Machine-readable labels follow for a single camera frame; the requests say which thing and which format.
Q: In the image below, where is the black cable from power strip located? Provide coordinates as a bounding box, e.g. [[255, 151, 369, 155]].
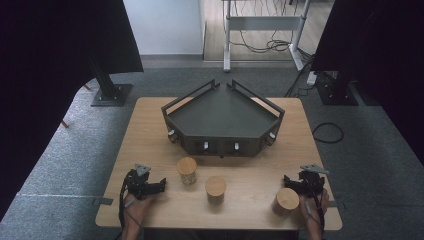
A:
[[284, 63, 315, 99]]

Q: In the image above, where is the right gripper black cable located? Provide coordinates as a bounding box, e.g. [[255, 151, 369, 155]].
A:
[[305, 186, 326, 234]]

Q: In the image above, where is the black metal corner shelf rack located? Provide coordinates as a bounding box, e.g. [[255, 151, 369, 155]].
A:
[[160, 78, 286, 158]]

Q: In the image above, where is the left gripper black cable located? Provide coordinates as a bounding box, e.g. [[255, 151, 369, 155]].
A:
[[118, 170, 135, 240]]

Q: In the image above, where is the person's left hand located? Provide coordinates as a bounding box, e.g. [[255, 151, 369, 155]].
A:
[[123, 195, 155, 228]]

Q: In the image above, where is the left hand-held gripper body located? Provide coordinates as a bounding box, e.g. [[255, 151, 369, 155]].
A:
[[126, 163, 156, 201]]

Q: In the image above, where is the wooden-lid glass jar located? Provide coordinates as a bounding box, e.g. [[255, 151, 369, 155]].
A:
[[204, 175, 228, 205], [271, 187, 300, 217], [176, 156, 198, 186]]

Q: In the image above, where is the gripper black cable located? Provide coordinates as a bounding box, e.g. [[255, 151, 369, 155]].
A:
[[305, 186, 326, 234], [118, 170, 135, 240]]

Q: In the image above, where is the looped black floor cable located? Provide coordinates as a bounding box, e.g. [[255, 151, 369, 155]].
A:
[[311, 121, 345, 145]]

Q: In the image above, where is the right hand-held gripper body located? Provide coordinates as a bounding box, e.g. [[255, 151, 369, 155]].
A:
[[298, 163, 330, 198]]

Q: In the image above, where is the black metal stand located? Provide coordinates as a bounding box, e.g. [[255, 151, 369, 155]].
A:
[[315, 69, 360, 107], [89, 59, 134, 108]]

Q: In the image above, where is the white power strip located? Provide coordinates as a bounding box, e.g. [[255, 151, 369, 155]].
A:
[[306, 70, 319, 87]]

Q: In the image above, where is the tangle of black floor cables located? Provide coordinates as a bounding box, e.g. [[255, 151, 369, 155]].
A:
[[229, 0, 315, 55]]

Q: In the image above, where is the white desk frame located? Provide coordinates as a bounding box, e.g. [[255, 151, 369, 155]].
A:
[[221, 0, 313, 73]]

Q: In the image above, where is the person's right hand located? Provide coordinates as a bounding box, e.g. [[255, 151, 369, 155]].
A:
[[299, 189, 330, 223]]

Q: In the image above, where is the black curtain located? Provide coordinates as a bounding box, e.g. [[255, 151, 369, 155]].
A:
[[0, 0, 144, 221], [311, 0, 424, 168]]

